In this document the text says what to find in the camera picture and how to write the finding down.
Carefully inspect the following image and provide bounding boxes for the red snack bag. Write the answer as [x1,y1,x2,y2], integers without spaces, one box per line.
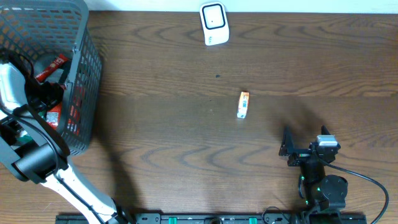
[45,103,62,129]

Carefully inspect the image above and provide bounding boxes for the small orange white box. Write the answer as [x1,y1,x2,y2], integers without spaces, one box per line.
[236,91,250,119]

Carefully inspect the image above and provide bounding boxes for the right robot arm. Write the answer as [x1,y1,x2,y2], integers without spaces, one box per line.
[279,126,348,223]

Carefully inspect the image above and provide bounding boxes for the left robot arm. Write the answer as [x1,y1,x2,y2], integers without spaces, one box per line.
[1,58,134,223]

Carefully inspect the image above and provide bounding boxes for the white barcode scanner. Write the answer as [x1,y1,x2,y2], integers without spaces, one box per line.
[200,2,229,46]

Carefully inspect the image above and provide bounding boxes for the grey plastic mesh basket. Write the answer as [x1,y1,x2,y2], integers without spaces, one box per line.
[1,0,102,156]

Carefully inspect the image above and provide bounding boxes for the red stick sachet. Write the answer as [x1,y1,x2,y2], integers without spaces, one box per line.
[34,54,69,83]

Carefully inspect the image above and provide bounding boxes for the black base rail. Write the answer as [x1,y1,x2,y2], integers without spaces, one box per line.
[55,212,368,224]

